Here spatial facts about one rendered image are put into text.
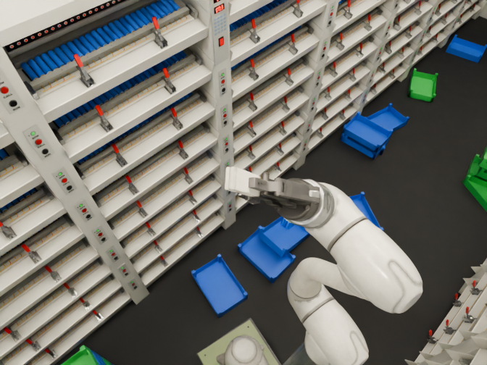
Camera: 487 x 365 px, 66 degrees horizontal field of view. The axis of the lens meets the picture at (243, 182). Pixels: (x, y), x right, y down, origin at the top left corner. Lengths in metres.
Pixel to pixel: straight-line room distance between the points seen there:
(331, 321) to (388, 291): 0.53
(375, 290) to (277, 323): 1.57
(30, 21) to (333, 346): 1.17
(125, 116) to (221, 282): 1.29
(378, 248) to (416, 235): 1.97
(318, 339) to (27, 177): 1.01
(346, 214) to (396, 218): 1.97
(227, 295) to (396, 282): 1.66
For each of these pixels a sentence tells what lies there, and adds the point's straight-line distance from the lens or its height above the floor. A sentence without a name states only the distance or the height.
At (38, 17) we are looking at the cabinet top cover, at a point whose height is 1.69.
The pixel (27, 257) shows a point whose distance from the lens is 1.62.
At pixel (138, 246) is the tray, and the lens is 1.92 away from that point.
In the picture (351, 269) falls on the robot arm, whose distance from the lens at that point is 0.74.
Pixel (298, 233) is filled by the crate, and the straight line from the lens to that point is 2.46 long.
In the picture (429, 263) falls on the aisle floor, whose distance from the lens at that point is 2.64.
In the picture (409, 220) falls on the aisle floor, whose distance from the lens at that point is 2.74.
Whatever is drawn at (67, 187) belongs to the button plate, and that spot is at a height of 1.15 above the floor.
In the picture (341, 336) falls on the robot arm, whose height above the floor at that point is 1.01.
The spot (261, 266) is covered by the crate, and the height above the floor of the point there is 0.00.
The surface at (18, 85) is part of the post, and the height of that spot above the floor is 1.56.
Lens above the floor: 2.18
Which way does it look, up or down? 55 degrees down
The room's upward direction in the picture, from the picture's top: straight up
